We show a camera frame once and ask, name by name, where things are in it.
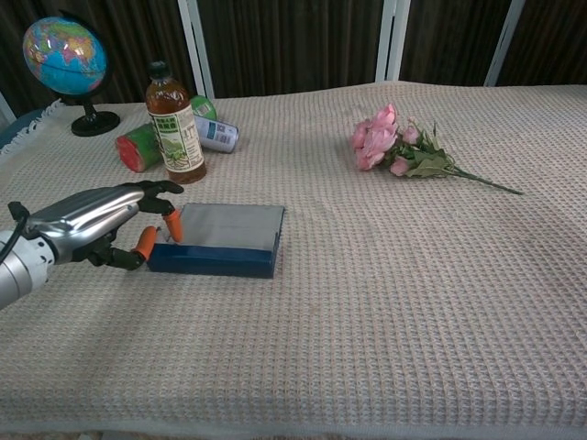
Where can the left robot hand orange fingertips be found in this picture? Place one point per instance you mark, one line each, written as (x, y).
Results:
(87, 211)

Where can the blue glasses case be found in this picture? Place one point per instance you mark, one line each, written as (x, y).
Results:
(220, 265)

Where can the green tube red end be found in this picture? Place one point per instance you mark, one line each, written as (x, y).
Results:
(137, 149)

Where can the tea bottle black cap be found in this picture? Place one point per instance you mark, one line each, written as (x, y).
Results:
(176, 137)

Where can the white blue can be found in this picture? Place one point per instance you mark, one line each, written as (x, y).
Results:
(220, 134)

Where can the desk globe black stand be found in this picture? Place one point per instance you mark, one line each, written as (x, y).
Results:
(64, 55)

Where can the dark folding screen white frames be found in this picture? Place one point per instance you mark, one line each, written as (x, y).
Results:
(298, 41)

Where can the beige waffle tablecloth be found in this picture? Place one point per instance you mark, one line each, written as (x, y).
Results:
(367, 298)

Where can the pink artificial flower bouquet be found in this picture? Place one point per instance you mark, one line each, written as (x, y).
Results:
(373, 139)

